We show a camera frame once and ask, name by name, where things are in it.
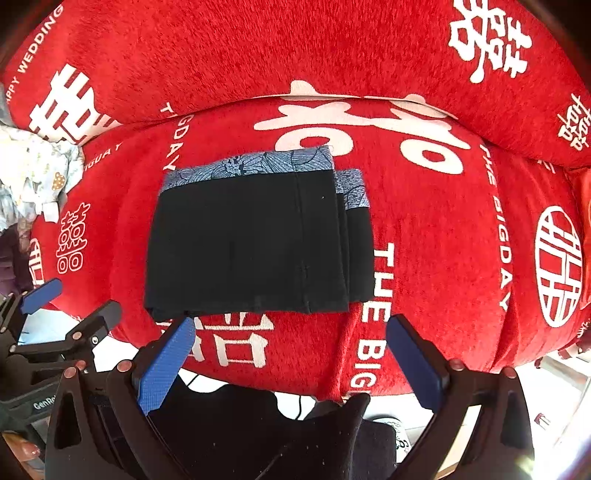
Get white floral cloth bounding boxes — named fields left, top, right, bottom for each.
left=0, top=92, right=86, bottom=232

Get white printed slipper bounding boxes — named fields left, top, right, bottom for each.
left=369, top=413, right=413, bottom=463

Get dark purple cloth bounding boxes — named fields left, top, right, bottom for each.
left=0, top=222, right=37, bottom=301

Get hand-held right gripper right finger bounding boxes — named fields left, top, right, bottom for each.
left=385, top=315, right=536, bottom=480

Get person's left hand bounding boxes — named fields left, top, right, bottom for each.
left=0, top=431, right=47, bottom=480

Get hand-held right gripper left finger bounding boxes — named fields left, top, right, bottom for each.
left=44, top=316, right=197, bottom=480

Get red printed blanket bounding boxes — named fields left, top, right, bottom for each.
left=0, top=0, right=591, bottom=398

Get black pants with blue waistband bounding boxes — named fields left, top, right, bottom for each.
left=143, top=144, right=376, bottom=323

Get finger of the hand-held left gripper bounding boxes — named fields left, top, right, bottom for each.
left=0, top=278, right=64, bottom=326
left=9, top=300, right=123, bottom=357

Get person's black trousers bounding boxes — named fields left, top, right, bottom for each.
left=148, top=378, right=399, bottom=480

